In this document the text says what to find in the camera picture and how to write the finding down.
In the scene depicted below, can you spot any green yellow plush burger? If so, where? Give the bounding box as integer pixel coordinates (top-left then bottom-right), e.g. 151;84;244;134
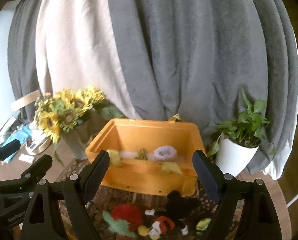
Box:
196;218;211;231

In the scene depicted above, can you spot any red strawberry plush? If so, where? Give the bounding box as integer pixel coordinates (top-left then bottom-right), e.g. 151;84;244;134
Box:
102;204;143;238

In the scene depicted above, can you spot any mickey mouse plush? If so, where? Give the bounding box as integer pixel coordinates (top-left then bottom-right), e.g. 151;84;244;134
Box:
138;190;201;239

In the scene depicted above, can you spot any small white box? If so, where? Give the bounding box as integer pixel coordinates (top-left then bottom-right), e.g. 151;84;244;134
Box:
19;154;35;164

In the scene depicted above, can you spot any white plant pot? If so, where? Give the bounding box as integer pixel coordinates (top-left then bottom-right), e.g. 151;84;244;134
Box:
215;136;259;177

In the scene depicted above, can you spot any white device on stand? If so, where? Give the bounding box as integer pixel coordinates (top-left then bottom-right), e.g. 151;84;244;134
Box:
25;129;52;155

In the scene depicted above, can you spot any blue cloth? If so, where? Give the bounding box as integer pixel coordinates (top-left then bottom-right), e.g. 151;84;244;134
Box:
0;125;32;164

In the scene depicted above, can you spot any grey ribbed vase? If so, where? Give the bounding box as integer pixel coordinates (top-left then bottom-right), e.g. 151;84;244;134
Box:
61;125;90;160

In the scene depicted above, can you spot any green potted plant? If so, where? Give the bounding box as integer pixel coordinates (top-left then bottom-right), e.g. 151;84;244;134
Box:
207;90;270;158

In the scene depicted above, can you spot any sunflower bouquet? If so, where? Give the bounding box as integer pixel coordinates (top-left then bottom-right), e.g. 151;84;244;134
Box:
33;87;125;167

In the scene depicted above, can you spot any orange plastic storage box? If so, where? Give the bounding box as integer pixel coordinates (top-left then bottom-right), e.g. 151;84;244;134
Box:
86;119;204;196

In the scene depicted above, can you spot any beige curtain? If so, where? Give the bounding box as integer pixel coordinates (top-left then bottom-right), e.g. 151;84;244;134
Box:
35;0;140;119

